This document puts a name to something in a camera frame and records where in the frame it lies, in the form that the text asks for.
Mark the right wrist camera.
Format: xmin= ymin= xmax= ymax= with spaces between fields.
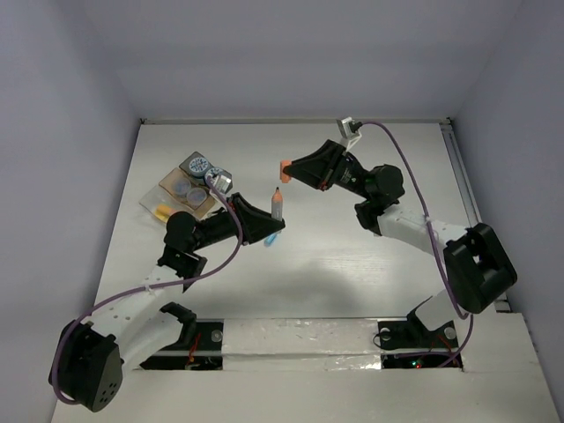
xmin=337 ymin=117 xmax=363 ymax=151

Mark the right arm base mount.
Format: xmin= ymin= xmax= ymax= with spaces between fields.
xmin=372 ymin=298 xmax=464 ymax=369

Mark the clear small jar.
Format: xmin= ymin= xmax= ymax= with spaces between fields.
xmin=186 ymin=188 xmax=208 ymax=209

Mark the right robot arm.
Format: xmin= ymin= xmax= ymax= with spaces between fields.
xmin=280 ymin=140 xmax=517 ymax=345

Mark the red-orange marker cap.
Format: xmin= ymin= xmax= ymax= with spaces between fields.
xmin=279 ymin=160 xmax=292 ymax=183

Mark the dark grey plastic bin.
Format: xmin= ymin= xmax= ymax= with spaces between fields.
xmin=179 ymin=152 xmax=233 ymax=194

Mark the yellow highlighter marker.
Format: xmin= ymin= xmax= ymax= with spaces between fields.
xmin=153 ymin=204 xmax=174 ymax=222

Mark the grey lid small jar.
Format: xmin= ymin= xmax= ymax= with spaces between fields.
xmin=172 ymin=178 xmax=192 ymax=197

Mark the blue lid jar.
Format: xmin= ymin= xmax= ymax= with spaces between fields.
xmin=188 ymin=156 xmax=211 ymax=178

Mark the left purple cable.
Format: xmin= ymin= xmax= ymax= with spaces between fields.
xmin=48 ymin=174 xmax=243 ymax=404

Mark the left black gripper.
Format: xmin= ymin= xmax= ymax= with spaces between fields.
xmin=189 ymin=193 xmax=284 ymax=252

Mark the clear plastic bin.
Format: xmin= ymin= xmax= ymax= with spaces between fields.
xmin=138 ymin=185 xmax=178 ymax=224

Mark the red-orange highlighter marker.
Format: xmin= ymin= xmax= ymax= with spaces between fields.
xmin=271 ymin=187 xmax=283 ymax=221

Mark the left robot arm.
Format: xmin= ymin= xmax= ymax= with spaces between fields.
xmin=48 ymin=193 xmax=286 ymax=412

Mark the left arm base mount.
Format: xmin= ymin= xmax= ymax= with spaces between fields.
xmin=140 ymin=303 xmax=224 ymax=371

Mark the blue marker cap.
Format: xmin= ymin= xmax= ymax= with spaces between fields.
xmin=263 ymin=234 xmax=278 ymax=247

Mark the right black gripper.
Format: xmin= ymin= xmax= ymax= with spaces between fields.
xmin=282 ymin=138 xmax=373 ymax=200

